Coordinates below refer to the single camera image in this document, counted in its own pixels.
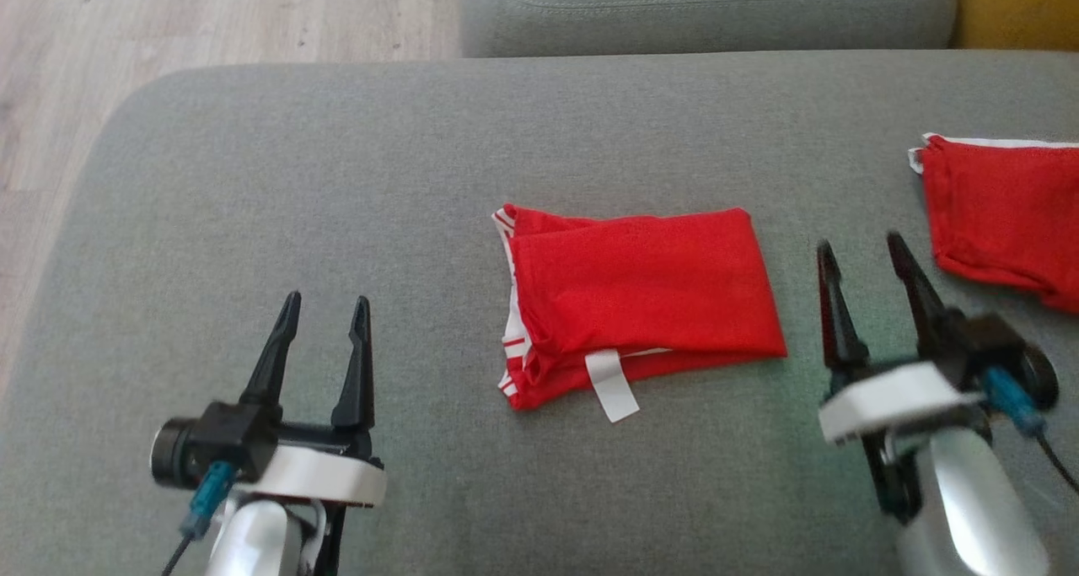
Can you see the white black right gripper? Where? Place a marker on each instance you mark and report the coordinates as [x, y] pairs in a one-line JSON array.
[[893, 395]]

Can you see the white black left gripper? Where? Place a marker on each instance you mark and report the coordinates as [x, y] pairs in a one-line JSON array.
[[329, 475]]

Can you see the red basketball shorts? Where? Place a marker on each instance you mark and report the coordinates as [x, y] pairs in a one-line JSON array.
[[1003, 213]]

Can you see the red white basketball jersey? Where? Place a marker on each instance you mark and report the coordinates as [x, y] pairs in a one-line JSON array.
[[641, 298]]

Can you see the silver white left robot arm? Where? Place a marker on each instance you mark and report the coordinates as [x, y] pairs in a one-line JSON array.
[[253, 542]]

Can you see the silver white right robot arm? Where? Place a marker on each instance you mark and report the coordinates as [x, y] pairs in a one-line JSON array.
[[969, 508]]

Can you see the grey fabric sofa seat cushion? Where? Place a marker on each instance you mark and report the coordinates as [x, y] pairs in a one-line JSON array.
[[337, 180]]

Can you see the yellow cushion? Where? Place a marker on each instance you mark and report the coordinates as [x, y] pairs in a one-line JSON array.
[[1020, 7]]

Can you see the grey sofa back cushion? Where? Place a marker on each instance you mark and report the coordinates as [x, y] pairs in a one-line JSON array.
[[708, 11]]

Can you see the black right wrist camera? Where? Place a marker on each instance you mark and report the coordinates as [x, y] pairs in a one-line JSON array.
[[986, 340]]

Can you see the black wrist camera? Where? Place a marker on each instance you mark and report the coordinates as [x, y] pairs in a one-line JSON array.
[[986, 340], [211, 441]]

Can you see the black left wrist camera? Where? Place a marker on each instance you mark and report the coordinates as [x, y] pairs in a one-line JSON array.
[[211, 441]]

